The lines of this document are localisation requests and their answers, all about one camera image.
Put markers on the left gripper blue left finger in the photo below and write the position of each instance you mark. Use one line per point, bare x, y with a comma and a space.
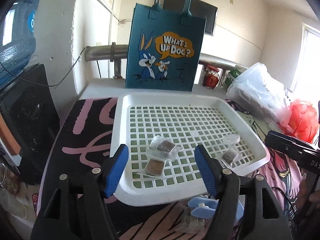
113, 169

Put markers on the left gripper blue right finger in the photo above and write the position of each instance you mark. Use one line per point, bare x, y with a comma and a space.
208, 170

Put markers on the clear round lid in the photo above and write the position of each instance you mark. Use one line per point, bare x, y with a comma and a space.
231, 139

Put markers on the tan brown cube packet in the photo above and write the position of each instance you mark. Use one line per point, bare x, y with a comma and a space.
156, 163

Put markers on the blue rounded case piece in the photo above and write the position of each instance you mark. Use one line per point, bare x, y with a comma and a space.
203, 212

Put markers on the dark brown cube packet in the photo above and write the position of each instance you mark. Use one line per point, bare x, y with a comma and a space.
163, 144

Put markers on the red plastic bag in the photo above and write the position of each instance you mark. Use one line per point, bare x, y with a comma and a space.
303, 122

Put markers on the white perforated plastic tray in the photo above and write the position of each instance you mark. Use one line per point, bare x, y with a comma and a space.
188, 121

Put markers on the clear plastic bag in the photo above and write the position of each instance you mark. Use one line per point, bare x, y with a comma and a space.
263, 96

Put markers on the red sauce jar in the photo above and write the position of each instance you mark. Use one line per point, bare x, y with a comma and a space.
211, 76

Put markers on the green white carton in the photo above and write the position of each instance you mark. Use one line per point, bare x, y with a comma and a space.
232, 75

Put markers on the teal Bugs Bunny tote bag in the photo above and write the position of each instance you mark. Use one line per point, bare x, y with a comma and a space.
164, 48

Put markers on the blue water jug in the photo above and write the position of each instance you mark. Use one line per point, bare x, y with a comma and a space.
17, 38

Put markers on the metal bed rail pipe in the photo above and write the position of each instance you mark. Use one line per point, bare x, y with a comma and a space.
115, 53

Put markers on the black wall monitor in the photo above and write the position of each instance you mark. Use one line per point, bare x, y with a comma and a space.
198, 8

